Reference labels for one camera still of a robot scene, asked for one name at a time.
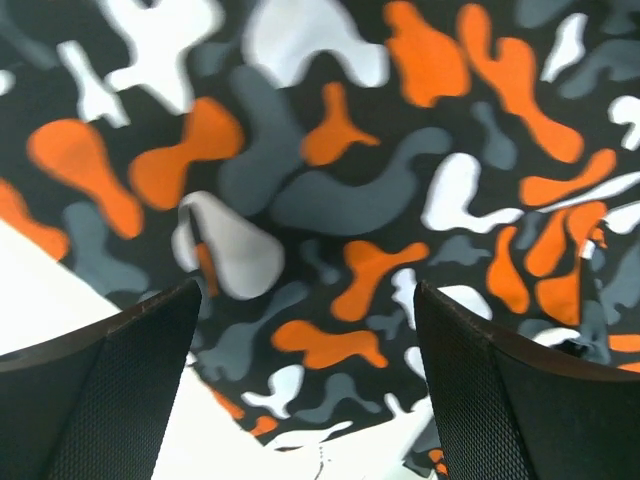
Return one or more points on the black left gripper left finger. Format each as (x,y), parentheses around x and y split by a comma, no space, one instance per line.
(95,403)

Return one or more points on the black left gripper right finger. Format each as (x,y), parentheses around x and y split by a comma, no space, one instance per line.
(507,407)

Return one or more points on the orange camouflage shorts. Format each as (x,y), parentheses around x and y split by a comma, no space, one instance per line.
(309,164)

